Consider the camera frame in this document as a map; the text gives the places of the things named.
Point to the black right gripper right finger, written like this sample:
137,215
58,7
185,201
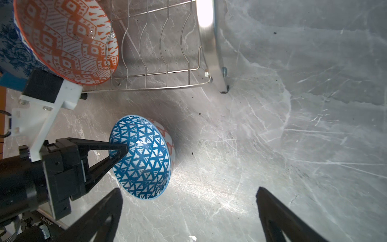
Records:
279,222

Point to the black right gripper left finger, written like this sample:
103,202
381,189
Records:
99,224

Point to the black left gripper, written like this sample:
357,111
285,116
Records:
64,172

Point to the dark blue patterned bowl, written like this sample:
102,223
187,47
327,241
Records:
146,170

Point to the red patterned ceramic bowl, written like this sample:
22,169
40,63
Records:
73,39

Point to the blue white floral bowl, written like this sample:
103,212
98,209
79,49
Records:
15,58

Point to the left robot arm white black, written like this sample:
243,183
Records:
11,185

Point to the steel two-tier dish rack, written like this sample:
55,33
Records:
165,45

